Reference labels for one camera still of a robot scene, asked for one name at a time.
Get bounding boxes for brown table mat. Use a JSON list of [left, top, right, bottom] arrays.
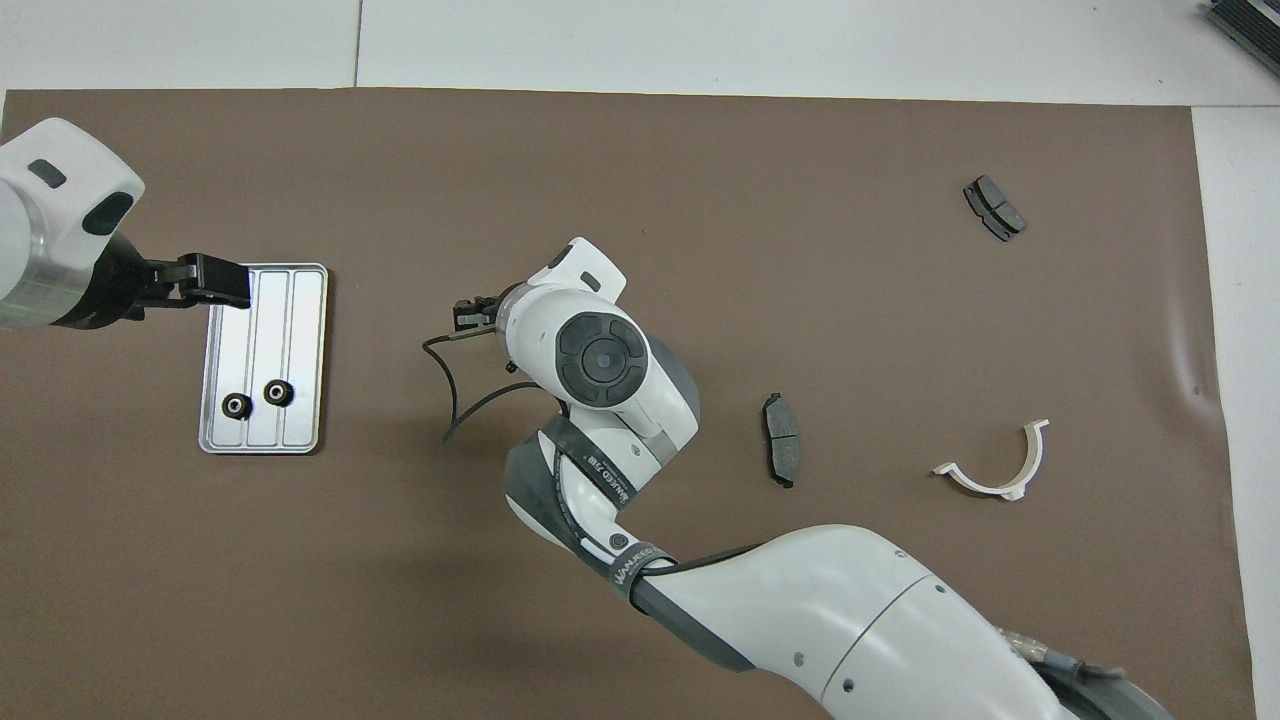
[[0, 88, 1256, 720]]

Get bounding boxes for dark ribbed device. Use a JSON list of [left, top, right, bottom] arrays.
[[1205, 0, 1280, 61]]

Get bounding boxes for white curved plastic bracket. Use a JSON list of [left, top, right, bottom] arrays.
[[932, 418, 1051, 502]]

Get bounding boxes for silver metal tray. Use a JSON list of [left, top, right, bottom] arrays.
[[197, 263, 330, 456]]

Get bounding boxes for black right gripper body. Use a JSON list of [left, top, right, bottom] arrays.
[[454, 296, 513, 333]]

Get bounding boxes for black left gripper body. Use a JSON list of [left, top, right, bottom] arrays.
[[60, 237, 153, 330]]

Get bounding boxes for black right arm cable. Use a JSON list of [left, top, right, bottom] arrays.
[[422, 330, 571, 443]]

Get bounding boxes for dark grey brake pad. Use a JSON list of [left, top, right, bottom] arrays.
[[762, 392, 804, 490], [963, 175, 1029, 243]]

